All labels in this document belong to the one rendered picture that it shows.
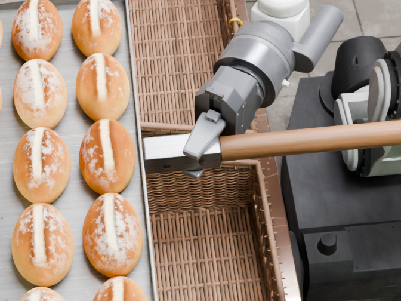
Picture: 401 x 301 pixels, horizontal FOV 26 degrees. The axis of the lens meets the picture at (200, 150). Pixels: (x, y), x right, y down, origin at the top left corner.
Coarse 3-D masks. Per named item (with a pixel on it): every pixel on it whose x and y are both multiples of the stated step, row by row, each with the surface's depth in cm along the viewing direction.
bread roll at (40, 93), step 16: (32, 64) 105; (48, 64) 106; (16, 80) 106; (32, 80) 103; (48, 80) 104; (16, 96) 105; (32, 96) 103; (48, 96) 103; (64, 96) 106; (32, 112) 103; (48, 112) 103; (64, 112) 106
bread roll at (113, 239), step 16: (96, 208) 94; (112, 208) 93; (128, 208) 95; (96, 224) 93; (112, 224) 92; (128, 224) 93; (96, 240) 92; (112, 240) 92; (128, 240) 92; (96, 256) 92; (112, 256) 92; (128, 256) 92; (112, 272) 92; (128, 272) 93
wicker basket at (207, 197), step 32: (256, 160) 158; (160, 192) 161; (192, 192) 163; (224, 192) 164; (256, 192) 160; (192, 224) 166; (224, 224) 166; (256, 224) 166; (160, 256) 163; (192, 256) 163; (224, 256) 163; (256, 256) 163; (160, 288) 159; (192, 288) 159; (224, 288) 159; (256, 288) 159
